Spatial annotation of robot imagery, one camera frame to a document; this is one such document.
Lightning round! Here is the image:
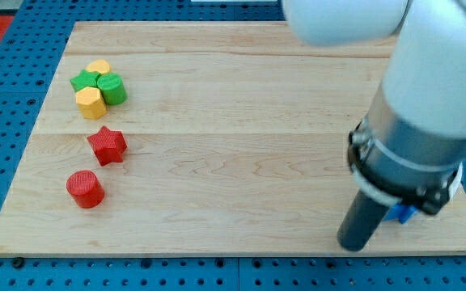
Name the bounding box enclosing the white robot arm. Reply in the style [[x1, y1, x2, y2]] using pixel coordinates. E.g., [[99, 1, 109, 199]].
[[282, 0, 466, 214]]

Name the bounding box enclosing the wooden board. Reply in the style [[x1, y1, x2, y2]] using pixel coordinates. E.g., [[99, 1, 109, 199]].
[[0, 20, 466, 259]]

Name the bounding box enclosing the red star block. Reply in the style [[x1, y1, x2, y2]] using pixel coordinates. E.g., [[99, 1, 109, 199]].
[[87, 126, 127, 167]]

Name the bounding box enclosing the green cylinder block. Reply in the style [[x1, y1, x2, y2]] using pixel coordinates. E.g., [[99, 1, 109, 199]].
[[97, 73, 127, 105]]

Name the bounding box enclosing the black cylindrical end effector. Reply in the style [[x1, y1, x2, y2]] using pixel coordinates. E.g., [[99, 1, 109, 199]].
[[337, 190, 390, 251]]

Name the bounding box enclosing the yellow hexagon block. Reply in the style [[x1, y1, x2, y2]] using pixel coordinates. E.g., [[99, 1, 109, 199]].
[[75, 86, 107, 120]]

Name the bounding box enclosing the yellow block behind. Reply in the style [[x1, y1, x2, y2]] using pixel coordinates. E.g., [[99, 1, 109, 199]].
[[85, 59, 112, 74]]

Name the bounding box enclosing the red cylinder block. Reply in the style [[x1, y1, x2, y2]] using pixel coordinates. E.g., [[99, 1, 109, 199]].
[[66, 170, 105, 209]]

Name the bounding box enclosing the green star block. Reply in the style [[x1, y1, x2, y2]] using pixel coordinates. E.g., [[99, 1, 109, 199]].
[[70, 70, 100, 92]]

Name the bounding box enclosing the blue block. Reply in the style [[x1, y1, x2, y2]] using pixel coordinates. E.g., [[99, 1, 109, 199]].
[[384, 204, 418, 224]]

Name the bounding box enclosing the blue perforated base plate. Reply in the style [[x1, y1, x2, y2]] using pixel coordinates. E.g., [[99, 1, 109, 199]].
[[0, 1, 466, 290]]

